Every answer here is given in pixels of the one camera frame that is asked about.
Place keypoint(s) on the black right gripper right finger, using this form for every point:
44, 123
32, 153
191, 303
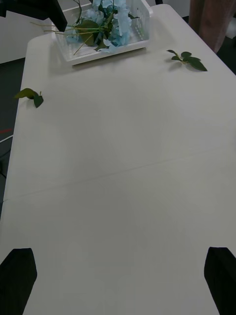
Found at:
221, 280

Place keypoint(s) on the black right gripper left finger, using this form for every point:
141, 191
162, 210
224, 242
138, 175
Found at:
16, 283

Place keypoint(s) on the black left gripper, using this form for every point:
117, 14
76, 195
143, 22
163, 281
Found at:
22, 7

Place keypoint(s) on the pale blue flower with leaves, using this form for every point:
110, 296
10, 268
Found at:
123, 27
94, 13
108, 48

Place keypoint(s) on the shallow white plastic box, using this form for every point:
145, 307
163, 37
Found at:
137, 27

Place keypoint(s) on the small loose curled green leaf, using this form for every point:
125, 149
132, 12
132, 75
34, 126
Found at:
37, 99

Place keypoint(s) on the loose green leaf twig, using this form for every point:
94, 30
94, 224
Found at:
194, 62

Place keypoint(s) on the person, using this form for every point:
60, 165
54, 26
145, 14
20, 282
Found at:
211, 22

